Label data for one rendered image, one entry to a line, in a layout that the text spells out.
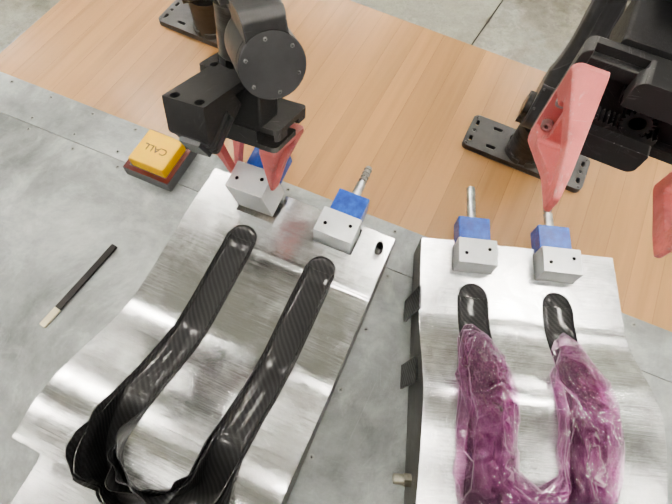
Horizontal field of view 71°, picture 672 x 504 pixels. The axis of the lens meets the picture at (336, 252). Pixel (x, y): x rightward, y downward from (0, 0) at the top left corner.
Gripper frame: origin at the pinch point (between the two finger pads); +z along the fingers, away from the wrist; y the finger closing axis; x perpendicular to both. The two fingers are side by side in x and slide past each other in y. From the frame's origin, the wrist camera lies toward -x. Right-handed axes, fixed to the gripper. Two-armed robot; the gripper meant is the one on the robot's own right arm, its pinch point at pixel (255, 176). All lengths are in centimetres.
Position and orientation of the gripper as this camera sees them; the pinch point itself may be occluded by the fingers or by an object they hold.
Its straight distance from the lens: 57.8
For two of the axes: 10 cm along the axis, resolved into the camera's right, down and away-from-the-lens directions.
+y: 9.1, 3.3, -2.4
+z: -0.7, 7.1, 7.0
